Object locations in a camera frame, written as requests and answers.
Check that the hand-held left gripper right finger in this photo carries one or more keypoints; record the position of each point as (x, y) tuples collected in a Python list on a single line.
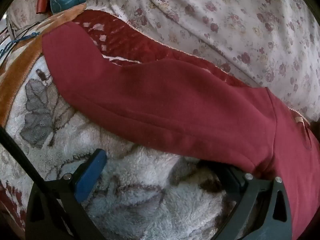
[(246, 192)]

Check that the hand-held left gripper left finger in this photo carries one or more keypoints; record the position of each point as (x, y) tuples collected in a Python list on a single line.
[(90, 177)]

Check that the maroon sweatshirt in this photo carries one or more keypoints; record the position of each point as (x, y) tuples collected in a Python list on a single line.
[(162, 100)]

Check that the printed fleece blanket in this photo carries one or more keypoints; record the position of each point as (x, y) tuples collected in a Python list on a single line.
[(140, 195)]

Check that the floral bed sheet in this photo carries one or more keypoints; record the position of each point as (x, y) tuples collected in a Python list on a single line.
[(212, 17)]

